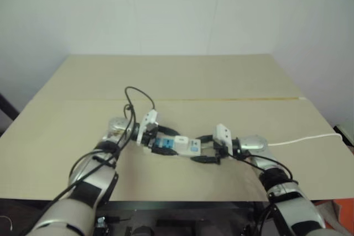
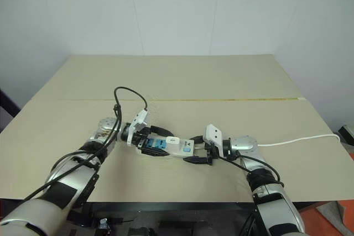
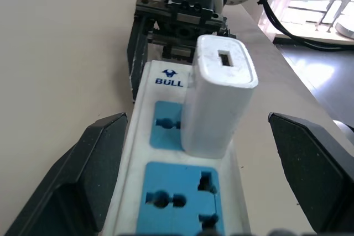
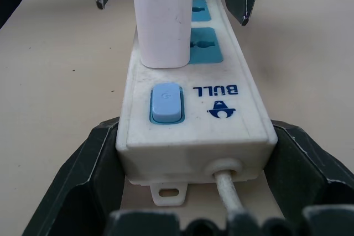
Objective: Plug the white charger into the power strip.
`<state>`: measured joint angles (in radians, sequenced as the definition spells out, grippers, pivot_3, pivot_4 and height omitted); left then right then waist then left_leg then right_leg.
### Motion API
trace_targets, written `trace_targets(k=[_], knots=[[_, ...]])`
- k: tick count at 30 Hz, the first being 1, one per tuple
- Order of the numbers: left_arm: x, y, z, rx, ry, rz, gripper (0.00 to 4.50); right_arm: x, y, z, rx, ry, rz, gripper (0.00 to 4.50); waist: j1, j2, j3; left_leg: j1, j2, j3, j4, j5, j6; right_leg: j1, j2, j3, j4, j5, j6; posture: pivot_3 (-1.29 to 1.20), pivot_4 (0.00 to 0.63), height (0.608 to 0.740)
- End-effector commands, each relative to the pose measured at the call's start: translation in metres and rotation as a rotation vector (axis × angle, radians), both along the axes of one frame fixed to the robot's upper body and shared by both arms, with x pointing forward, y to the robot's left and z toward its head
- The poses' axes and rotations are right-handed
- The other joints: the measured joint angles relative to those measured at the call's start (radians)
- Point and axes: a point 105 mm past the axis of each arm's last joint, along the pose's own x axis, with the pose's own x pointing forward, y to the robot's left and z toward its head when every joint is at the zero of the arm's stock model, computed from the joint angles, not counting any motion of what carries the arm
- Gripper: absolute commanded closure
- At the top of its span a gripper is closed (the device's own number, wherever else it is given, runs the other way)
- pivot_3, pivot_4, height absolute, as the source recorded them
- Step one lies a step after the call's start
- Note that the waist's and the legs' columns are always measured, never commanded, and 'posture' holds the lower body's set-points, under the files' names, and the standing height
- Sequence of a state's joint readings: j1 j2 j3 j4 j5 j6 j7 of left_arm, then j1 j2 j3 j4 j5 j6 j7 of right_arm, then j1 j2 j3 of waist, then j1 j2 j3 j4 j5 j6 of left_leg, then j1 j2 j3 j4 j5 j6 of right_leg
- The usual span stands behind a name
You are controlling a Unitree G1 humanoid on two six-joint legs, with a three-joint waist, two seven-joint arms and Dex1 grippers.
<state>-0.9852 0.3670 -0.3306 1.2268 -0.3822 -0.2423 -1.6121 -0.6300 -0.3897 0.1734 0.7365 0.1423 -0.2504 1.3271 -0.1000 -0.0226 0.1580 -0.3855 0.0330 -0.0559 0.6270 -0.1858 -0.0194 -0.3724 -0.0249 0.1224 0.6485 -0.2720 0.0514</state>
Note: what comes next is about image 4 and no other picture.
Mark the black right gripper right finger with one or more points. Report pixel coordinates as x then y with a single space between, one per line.
307 169

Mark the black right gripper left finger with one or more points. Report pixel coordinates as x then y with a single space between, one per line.
83 169

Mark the white charger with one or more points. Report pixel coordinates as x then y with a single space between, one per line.
163 26

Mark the white power strip blue sockets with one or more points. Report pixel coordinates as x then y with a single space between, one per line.
221 128

